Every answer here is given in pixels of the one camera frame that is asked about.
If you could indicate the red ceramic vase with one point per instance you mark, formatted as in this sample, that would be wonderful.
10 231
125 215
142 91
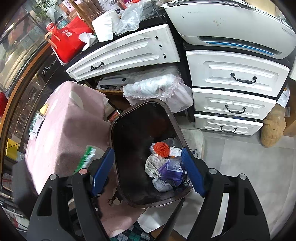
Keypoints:
3 103

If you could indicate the wooden curved railing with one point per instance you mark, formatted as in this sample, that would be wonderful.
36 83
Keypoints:
22 81

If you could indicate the red gift bag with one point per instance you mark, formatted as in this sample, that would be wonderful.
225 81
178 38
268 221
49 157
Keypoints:
65 42

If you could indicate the white upper drawer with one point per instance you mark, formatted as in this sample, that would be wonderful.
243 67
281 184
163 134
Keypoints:
235 71

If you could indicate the white bottom drawer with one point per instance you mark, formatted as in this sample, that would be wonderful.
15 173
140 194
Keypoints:
227 125

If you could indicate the long white top drawer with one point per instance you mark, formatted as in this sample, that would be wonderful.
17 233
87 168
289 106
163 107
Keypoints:
151 46

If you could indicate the tan burlap sack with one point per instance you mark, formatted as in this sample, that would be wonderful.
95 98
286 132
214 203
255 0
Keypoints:
273 126

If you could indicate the clear plastic bag on counter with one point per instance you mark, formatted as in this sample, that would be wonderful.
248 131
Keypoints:
131 18

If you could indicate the pink polka dot tablecloth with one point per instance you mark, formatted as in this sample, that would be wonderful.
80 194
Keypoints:
74 119

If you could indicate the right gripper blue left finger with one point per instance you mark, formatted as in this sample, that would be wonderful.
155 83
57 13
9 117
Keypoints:
87 185

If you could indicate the white middle drawer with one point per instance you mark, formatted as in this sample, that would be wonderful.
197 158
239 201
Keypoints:
232 103

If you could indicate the white paper cup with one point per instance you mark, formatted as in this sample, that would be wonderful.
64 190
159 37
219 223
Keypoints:
88 39

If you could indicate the white printer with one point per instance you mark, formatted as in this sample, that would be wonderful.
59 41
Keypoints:
261 29

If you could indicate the purple plastic bag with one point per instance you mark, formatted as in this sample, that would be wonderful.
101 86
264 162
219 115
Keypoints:
172 172

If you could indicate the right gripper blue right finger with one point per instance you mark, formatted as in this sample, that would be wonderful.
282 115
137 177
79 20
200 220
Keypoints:
209 183

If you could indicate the white lace cloth bundle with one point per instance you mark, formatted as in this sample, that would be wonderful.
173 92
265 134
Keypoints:
163 83

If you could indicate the orange foam fruit net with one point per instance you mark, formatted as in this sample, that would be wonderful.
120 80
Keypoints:
162 149

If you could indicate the white tissue pile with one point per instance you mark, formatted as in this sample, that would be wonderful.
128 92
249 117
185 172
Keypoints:
154 162

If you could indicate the black trash bin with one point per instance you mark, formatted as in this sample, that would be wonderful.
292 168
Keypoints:
131 135

